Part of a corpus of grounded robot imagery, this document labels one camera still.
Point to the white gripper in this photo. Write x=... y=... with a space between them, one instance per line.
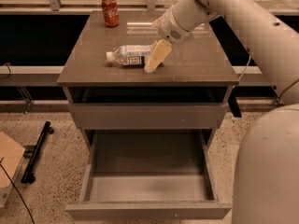
x=168 y=27

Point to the open grey middle drawer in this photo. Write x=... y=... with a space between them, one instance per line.
x=148 y=175

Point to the clear plastic water bottle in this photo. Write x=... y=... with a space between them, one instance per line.
x=130 y=54

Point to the red soda can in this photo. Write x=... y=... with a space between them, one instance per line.
x=110 y=12

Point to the grey drawer cabinet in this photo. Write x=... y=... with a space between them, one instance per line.
x=196 y=72

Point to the wooden board box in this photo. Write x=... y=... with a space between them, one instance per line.
x=11 y=155

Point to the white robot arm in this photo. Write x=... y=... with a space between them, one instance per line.
x=266 y=183

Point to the black metal bar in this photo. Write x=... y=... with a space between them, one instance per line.
x=28 y=176

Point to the closed grey top drawer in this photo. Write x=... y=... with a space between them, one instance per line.
x=147 y=117

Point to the black object behind cabinet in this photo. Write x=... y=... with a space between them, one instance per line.
x=234 y=107

